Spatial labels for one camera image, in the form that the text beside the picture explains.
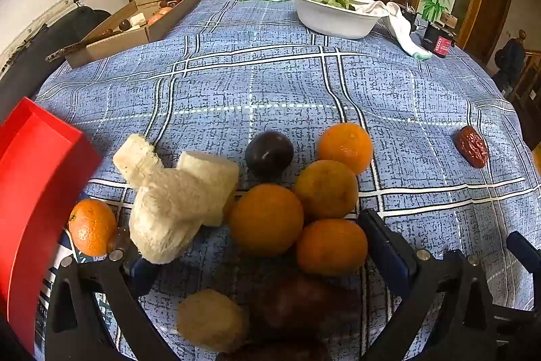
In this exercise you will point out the red date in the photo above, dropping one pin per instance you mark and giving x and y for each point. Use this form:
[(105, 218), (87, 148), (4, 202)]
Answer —
[(472, 146)]

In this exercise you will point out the blue plaid tablecloth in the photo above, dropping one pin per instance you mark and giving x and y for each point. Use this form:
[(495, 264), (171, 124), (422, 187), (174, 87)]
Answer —
[(253, 90)]

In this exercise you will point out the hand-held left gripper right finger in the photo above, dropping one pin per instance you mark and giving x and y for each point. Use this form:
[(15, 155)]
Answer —
[(386, 247)]

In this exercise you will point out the black device with red label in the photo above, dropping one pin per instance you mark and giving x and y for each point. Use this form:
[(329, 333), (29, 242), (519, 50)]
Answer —
[(439, 39)]

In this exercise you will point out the white block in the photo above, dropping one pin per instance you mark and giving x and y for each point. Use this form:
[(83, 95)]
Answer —
[(137, 20)]

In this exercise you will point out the dark purple plum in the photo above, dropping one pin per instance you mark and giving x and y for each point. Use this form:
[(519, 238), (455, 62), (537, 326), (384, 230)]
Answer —
[(269, 153)]

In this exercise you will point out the dark red apple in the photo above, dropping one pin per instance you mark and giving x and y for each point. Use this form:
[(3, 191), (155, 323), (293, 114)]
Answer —
[(304, 308)]

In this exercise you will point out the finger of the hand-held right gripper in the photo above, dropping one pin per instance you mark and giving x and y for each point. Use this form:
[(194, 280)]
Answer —
[(526, 249)]

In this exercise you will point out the black sofa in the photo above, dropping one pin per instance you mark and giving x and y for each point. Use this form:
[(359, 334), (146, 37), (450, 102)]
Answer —
[(50, 48)]

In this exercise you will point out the red plastic tray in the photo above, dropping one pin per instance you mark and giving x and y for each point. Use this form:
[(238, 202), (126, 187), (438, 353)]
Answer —
[(38, 175)]

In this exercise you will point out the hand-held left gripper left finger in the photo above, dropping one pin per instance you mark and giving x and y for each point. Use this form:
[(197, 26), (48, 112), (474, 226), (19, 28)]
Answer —
[(141, 278)]

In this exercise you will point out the white cloth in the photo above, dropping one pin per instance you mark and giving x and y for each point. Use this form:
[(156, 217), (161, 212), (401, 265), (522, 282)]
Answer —
[(401, 29)]

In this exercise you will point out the wooden door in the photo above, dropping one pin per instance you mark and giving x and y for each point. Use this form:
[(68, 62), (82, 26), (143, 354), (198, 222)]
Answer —
[(486, 10)]

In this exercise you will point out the round white peeled fruit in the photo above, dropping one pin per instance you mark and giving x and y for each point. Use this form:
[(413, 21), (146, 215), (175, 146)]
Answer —
[(211, 321)]

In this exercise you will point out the white bowl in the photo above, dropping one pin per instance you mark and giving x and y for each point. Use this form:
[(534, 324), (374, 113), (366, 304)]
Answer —
[(338, 22)]

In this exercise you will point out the large white peeled chunk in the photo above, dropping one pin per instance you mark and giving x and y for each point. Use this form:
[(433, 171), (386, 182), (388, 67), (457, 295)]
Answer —
[(165, 217)]

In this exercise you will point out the cardboard box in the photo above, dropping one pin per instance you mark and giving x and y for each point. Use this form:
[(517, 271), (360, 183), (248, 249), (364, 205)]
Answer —
[(139, 35)]

